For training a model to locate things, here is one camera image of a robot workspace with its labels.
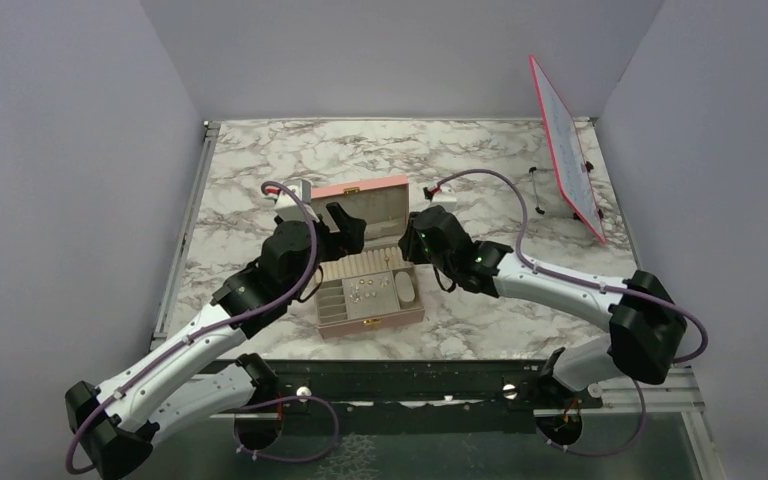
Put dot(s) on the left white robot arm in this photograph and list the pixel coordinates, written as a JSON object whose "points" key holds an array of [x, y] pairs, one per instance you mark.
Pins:
{"points": [[117, 424]]}

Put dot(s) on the beige watch pillow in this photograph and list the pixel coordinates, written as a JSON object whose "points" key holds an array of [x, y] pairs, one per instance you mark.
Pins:
{"points": [[406, 292]]}

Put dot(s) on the black metal base rail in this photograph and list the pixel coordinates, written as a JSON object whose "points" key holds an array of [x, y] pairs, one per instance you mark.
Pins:
{"points": [[318, 398]]}

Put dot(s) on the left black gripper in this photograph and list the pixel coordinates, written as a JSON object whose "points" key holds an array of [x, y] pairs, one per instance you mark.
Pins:
{"points": [[350, 238]]}

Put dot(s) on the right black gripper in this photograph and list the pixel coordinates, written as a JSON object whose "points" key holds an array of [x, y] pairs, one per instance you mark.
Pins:
{"points": [[408, 242]]}

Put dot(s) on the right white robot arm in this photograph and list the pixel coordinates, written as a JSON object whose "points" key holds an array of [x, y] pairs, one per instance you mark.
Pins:
{"points": [[642, 330]]}

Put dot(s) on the pink jewelry box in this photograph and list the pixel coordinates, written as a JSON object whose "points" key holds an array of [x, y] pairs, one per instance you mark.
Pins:
{"points": [[358, 293]]}

